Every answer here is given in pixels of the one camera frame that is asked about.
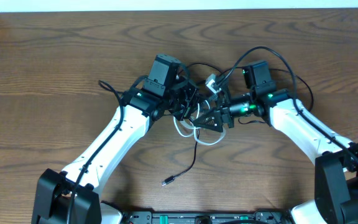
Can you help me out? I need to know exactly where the white usb cable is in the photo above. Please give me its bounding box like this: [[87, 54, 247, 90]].
[[172, 99, 227, 146]]

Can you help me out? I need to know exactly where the black usb cable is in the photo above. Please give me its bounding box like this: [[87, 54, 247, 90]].
[[161, 62, 315, 187]]

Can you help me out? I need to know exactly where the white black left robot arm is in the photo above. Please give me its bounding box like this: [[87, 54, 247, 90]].
[[31, 80, 198, 223]]

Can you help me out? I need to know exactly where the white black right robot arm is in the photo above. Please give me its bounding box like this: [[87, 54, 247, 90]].
[[193, 90, 358, 223]]

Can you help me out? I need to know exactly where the black right camera cable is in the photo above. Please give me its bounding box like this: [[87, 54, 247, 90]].
[[216, 45, 358, 187]]

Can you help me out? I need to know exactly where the black camera cable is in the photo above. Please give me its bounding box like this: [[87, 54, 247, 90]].
[[216, 45, 358, 187], [65, 80, 126, 224]]

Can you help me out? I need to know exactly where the black left camera cable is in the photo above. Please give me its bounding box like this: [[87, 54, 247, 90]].
[[65, 80, 126, 224]]

